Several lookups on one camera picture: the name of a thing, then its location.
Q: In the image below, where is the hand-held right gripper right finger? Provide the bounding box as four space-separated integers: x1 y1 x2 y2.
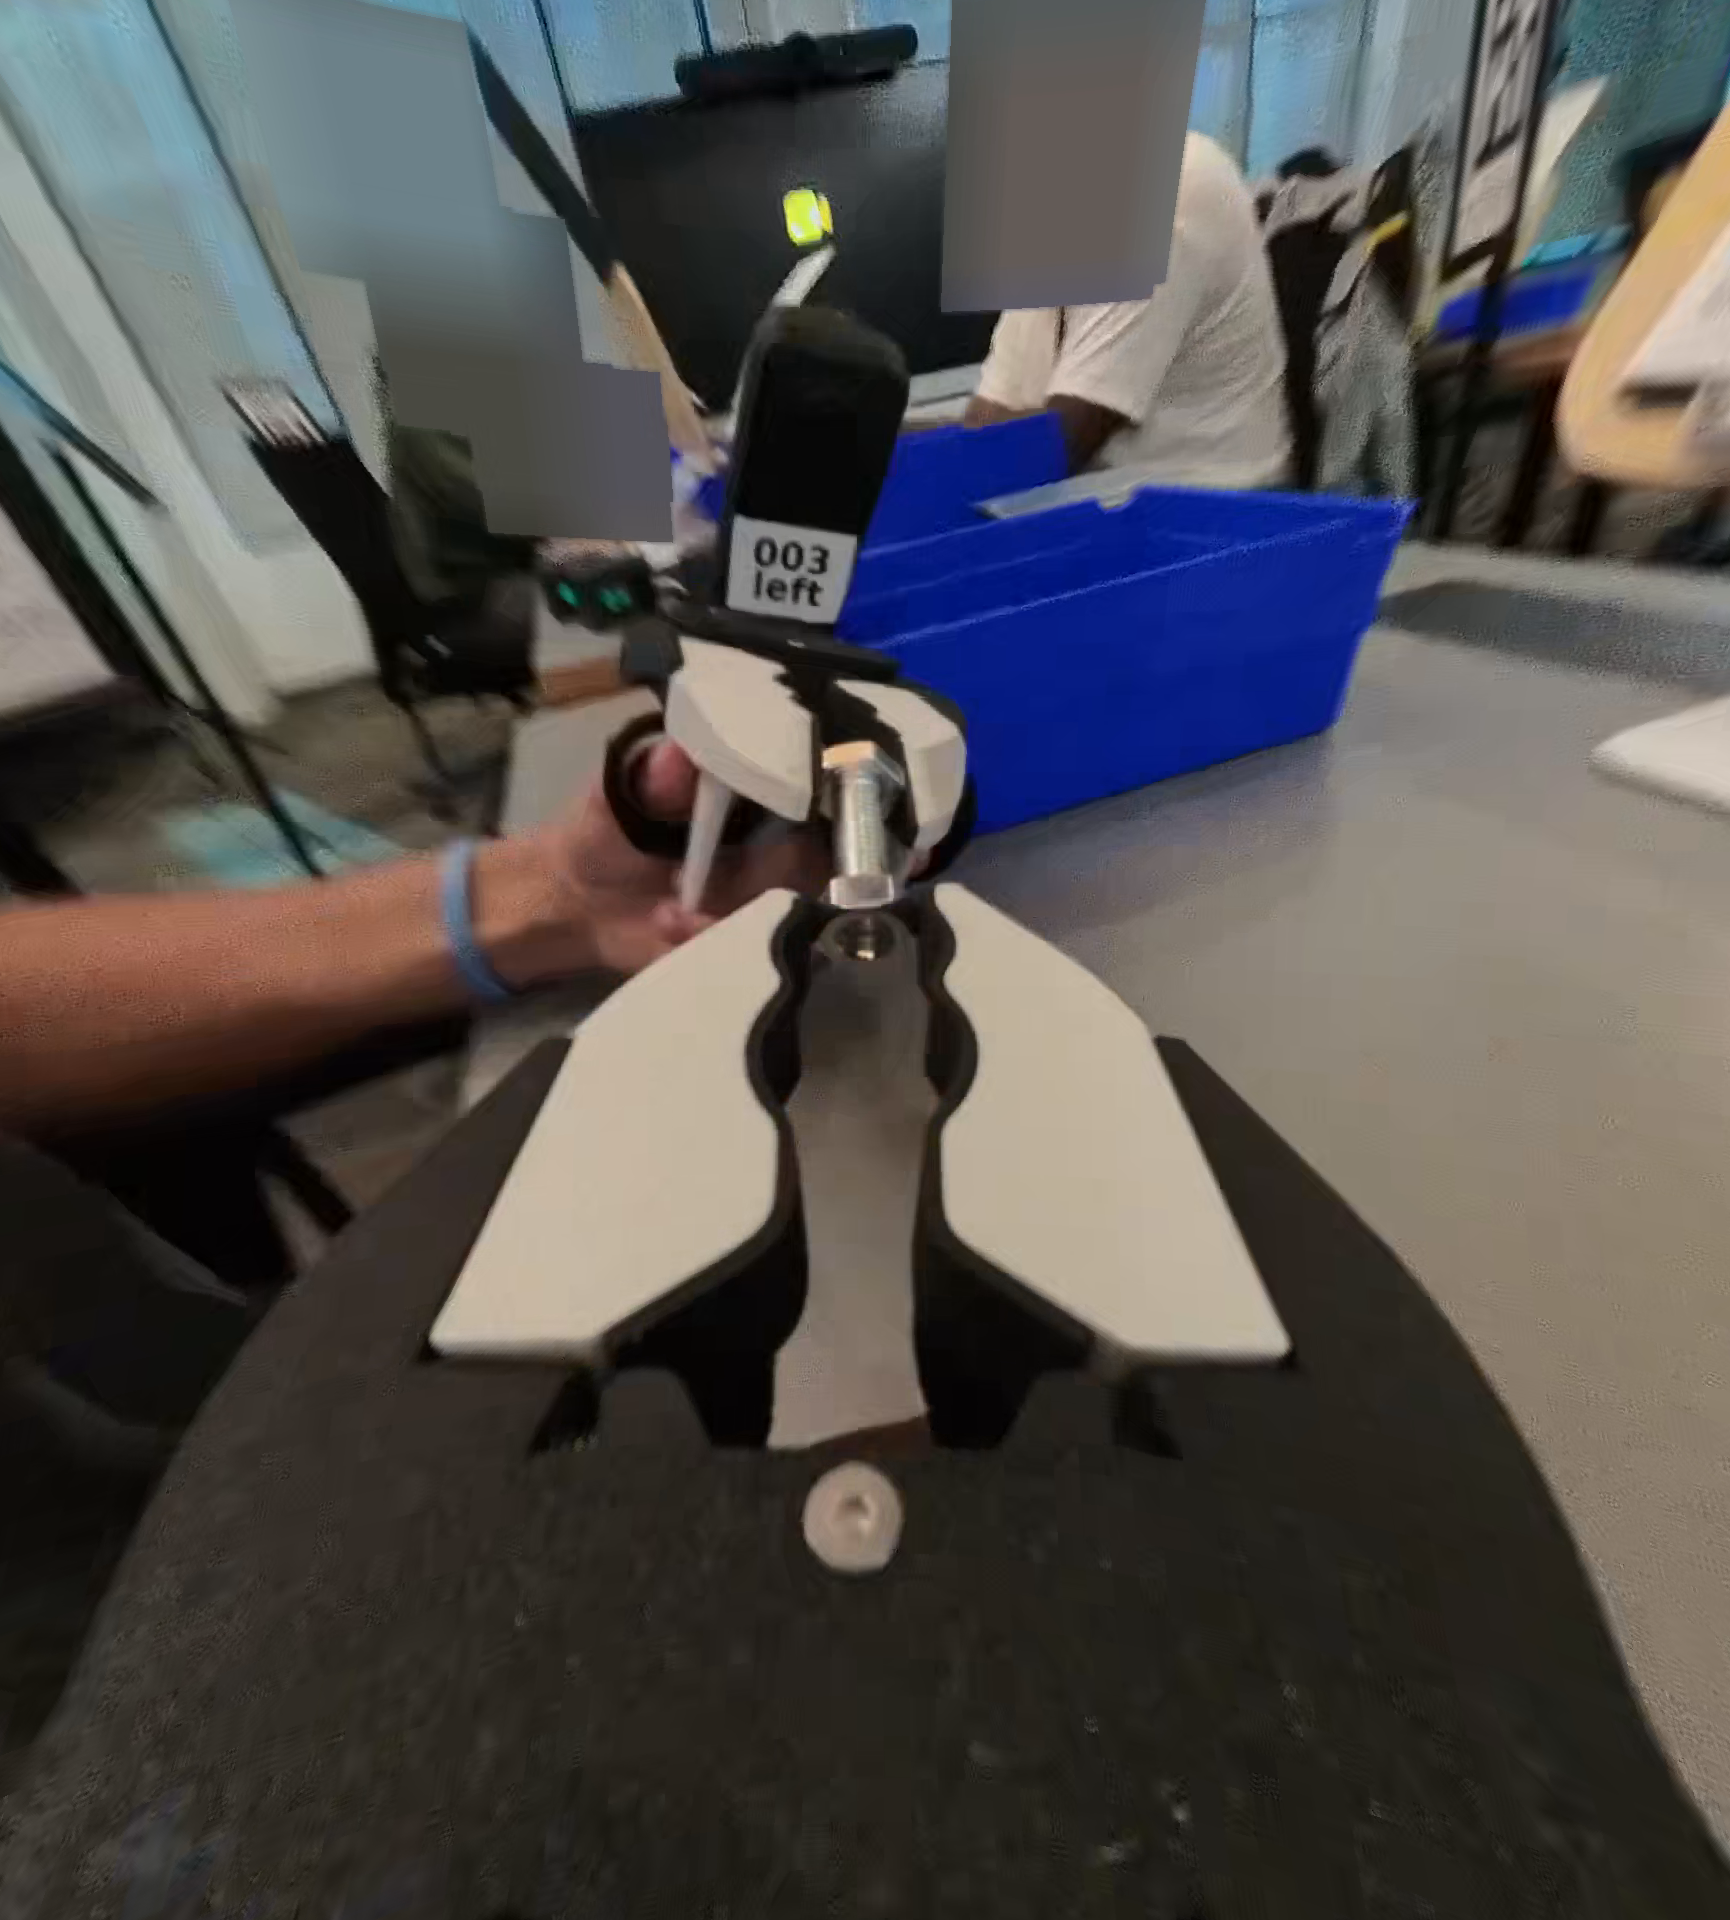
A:
913 881 1295 1453

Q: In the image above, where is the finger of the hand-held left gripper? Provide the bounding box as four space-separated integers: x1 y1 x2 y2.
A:
826 673 973 859
663 651 823 917

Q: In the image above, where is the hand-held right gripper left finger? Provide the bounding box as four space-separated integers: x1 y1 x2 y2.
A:
431 888 819 1450

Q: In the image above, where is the short thick steel bolt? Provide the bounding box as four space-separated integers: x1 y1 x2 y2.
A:
817 737 910 888

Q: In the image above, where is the large steel hex nut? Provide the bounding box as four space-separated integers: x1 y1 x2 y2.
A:
817 870 909 966

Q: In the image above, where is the blue plastic bin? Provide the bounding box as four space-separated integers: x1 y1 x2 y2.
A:
1432 245 1629 341
851 411 1074 551
834 481 1415 833

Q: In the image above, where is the person's left forearm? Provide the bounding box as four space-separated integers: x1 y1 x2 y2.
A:
0 846 485 1129

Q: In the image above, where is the grey desk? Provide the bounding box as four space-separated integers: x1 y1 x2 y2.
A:
497 540 1730 1920

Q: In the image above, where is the person's left hand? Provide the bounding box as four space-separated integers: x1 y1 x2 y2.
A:
475 741 839 979

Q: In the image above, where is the black charger with green lights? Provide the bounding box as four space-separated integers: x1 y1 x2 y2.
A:
543 545 660 628

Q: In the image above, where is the black display screen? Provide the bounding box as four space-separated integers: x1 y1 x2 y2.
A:
573 74 959 417

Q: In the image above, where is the grey flat device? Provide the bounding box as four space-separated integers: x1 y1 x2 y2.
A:
977 475 1156 521

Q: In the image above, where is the blue wristband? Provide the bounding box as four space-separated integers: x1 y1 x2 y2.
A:
437 835 514 1004

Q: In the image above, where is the black video bar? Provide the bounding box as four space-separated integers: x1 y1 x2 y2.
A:
675 21 920 101

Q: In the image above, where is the black board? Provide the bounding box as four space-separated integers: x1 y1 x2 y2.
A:
225 382 540 709

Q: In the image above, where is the black jacket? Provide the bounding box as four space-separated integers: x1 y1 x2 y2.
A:
1255 146 1408 491

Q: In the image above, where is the black tripod stand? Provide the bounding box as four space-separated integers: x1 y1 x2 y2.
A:
41 433 334 881

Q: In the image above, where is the denim jacket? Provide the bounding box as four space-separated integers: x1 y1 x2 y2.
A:
1314 210 1426 508

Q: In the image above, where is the dark trouser leg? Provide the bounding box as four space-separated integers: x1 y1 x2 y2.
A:
0 1080 301 1877

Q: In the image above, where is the wooden white document stand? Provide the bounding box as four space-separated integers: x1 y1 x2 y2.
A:
1555 0 1730 852

